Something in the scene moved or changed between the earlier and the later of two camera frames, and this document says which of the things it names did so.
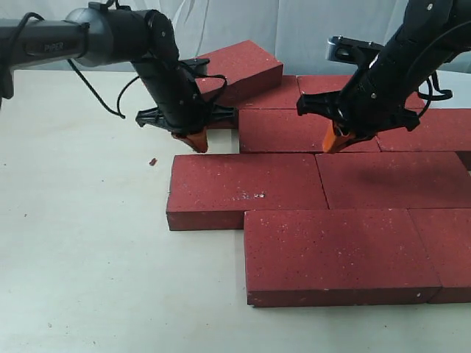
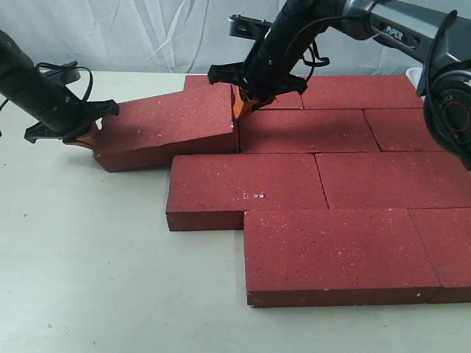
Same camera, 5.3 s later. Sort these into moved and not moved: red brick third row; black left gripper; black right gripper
Moved: black right gripper; black left gripper
Not moved: red brick third row
